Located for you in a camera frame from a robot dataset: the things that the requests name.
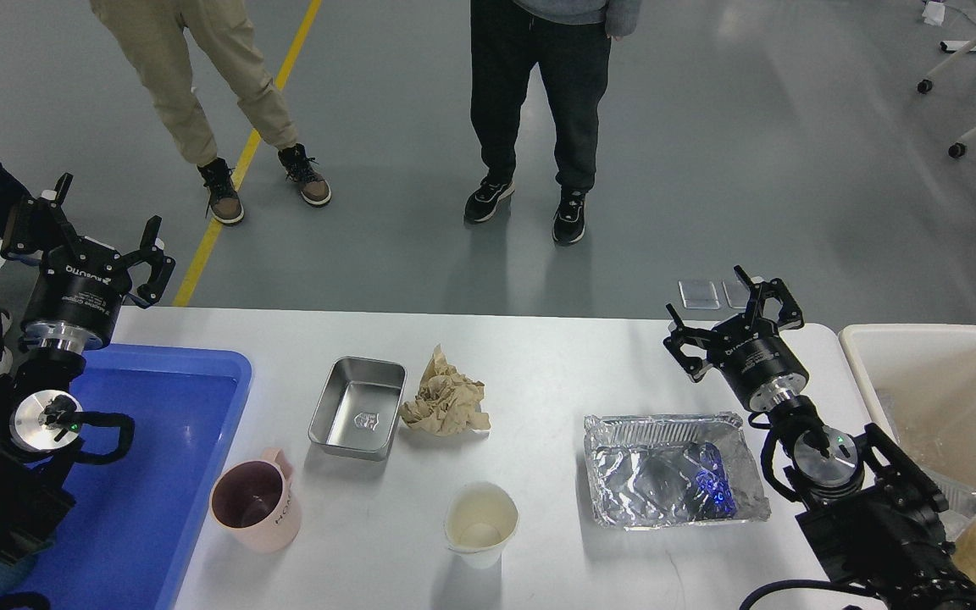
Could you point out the white paper cup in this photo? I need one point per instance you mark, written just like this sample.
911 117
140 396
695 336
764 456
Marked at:
480 521

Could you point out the aluminium foil tray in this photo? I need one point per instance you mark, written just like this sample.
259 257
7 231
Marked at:
658 471

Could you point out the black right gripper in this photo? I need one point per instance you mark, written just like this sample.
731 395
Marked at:
759 360

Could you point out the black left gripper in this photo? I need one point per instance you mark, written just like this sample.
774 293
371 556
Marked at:
76 300

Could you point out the blue plastic tray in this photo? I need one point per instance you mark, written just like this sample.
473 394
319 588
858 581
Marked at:
127 542

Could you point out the right floor outlet plate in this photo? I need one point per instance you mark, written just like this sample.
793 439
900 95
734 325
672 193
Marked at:
737 295

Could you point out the white plastic bin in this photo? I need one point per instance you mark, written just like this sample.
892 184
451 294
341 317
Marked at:
919 383

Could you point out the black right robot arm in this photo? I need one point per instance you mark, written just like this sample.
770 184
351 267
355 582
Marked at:
870 515

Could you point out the crumpled brown paper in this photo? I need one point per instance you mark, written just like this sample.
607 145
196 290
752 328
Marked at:
447 402

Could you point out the stainless steel rectangular tray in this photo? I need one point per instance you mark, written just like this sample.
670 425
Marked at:
357 412

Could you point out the left floor outlet plate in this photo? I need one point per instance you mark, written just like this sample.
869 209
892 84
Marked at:
699 294

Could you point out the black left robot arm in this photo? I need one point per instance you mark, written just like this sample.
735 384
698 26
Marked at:
44 431

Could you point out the pink mug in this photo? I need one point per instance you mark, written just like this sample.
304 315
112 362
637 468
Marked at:
254 501

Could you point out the floor outlet plate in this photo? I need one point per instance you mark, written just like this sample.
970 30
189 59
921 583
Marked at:
699 294
737 295

